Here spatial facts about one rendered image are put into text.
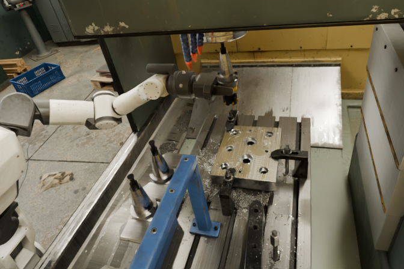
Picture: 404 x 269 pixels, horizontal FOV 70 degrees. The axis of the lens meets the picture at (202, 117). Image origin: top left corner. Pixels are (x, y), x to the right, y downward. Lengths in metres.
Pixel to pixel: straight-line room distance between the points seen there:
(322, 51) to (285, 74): 0.25
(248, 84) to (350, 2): 1.51
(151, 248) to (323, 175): 1.09
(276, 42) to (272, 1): 1.47
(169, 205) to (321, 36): 1.47
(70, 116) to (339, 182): 1.21
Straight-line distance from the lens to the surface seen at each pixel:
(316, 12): 0.46
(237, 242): 1.00
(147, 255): 0.65
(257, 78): 1.95
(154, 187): 0.76
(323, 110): 1.81
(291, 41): 1.92
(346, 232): 1.39
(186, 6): 0.49
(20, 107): 1.10
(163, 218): 0.68
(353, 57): 1.99
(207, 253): 1.00
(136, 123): 1.66
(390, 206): 0.87
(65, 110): 1.11
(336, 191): 1.51
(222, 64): 0.87
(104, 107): 1.11
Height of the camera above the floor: 1.76
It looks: 35 degrees down
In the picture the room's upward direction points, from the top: 11 degrees counter-clockwise
